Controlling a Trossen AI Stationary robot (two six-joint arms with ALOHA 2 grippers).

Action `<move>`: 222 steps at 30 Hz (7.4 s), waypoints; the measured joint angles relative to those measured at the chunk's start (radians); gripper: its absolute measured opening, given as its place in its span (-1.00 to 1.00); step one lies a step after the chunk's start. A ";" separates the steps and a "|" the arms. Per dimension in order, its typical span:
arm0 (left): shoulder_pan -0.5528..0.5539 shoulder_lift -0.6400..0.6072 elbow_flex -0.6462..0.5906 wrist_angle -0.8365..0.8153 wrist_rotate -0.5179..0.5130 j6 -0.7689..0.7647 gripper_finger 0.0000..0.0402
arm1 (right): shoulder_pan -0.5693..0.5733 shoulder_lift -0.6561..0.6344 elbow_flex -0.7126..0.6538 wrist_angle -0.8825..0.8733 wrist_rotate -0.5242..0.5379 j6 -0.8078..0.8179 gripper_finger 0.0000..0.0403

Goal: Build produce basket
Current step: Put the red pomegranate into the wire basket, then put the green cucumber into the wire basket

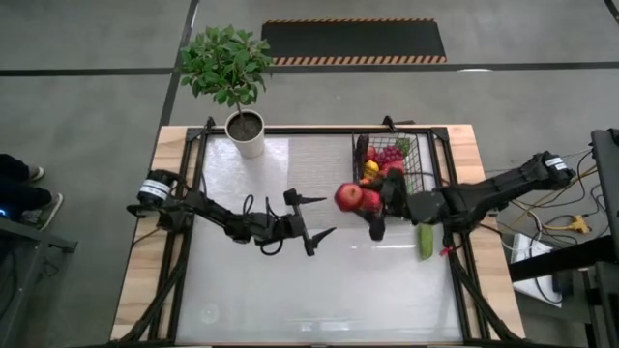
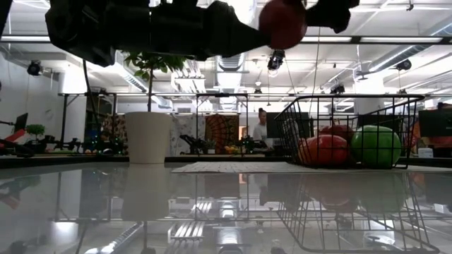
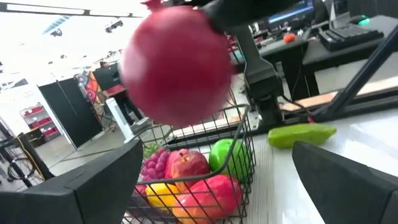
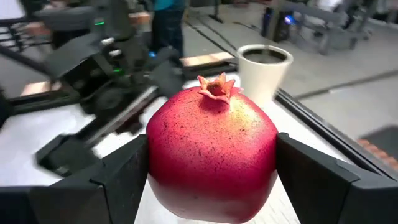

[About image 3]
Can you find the red grape bunch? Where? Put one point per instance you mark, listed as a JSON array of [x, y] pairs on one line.
[[155, 165]]

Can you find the grey woven placemat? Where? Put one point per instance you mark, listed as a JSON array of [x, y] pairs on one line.
[[273, 186]]

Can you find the colourful patterned panel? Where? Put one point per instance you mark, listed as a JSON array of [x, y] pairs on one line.
[[88, 87]]

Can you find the small orange ball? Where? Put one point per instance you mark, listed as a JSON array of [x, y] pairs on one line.
[[289, 38]]

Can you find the black keyboard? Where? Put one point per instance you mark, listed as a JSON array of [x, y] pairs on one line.
[[351, 37]]

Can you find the red bell pepper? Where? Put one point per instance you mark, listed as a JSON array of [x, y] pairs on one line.
[[214, 199]]

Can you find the yellow lemon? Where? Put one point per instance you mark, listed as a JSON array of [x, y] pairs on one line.
[[161, 196]]

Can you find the black partition panel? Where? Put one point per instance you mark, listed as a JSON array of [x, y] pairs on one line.
[[71, 112]]

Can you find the black computer screen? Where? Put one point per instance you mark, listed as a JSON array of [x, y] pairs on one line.
[[290, 12]]

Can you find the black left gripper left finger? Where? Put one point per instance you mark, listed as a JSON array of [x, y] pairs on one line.
[[71, 205]]

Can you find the black mouse with green light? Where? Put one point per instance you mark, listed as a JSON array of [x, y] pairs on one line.
[[359, 20]]

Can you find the white tower appliance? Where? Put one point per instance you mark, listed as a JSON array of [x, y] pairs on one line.
[[119, 121]]

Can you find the shelf with red bins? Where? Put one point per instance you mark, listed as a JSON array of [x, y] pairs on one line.
[[40, 123]]

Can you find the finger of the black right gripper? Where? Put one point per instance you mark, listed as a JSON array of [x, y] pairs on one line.
[[230, 14]]

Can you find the green apple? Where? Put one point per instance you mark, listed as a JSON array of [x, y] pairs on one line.
[[224, 155]]

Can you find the red pomegranate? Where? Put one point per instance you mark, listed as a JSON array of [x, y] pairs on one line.
[[177, 65]]

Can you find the green cucumber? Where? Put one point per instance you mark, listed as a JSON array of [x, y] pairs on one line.
[[301, 135]]

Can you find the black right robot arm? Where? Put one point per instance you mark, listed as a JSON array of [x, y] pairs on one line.
[[264, 81]]

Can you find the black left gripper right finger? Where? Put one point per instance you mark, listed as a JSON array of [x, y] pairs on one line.
[[348, 193]]

